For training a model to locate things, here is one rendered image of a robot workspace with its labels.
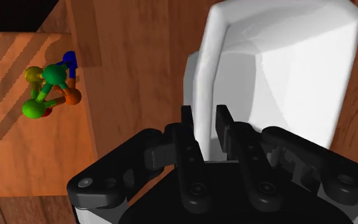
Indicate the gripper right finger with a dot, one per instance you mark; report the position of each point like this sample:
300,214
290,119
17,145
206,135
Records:
250,149

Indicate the wooden table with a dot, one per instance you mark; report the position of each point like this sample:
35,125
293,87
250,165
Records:
26,161

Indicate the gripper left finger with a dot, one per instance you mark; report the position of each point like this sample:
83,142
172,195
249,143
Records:
188,149

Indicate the colourful ball and stick toy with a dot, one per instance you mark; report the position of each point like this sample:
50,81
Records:
54,74

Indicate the white angular container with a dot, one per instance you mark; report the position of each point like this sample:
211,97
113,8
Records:
290,77

